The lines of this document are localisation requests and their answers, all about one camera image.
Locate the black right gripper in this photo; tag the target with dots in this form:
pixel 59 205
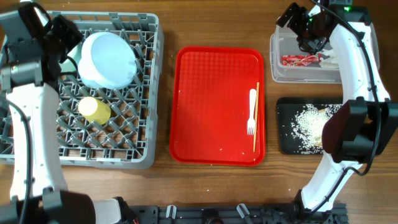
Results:
pixel 310 45

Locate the white bowl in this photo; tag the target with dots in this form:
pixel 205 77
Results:
pixel 85 76

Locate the light blue plate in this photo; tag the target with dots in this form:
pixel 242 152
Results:
pixel 109 59

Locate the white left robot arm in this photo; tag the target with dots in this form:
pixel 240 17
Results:
pixel 30 68

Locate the white napkin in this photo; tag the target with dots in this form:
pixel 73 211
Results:
pixel 328 59

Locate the black tray with rice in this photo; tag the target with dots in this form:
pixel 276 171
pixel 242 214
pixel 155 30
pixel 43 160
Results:
pixel 300 123

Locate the white plastic fork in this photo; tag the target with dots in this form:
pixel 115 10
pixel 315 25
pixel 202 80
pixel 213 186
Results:
pixel 252 105

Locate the grey dishwasher rack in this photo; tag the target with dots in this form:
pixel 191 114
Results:
pixel 127 139

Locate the red snack wrapper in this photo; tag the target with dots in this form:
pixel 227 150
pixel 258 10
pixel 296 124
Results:
pixel 300 60

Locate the clear plastic waste bin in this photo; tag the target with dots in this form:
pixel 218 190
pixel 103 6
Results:
pixel 295 71

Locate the red serving tray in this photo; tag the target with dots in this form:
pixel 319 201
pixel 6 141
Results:
pixel 211 106

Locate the wooden chopstick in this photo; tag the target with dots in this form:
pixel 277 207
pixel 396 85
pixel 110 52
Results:
pixel 255 117

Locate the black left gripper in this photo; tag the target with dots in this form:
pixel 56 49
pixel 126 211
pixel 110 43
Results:
pixel 63 23

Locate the yellow cup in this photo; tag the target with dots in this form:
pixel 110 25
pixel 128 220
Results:
pixel 94 110

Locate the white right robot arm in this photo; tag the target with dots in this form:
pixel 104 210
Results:
pixel 360 130

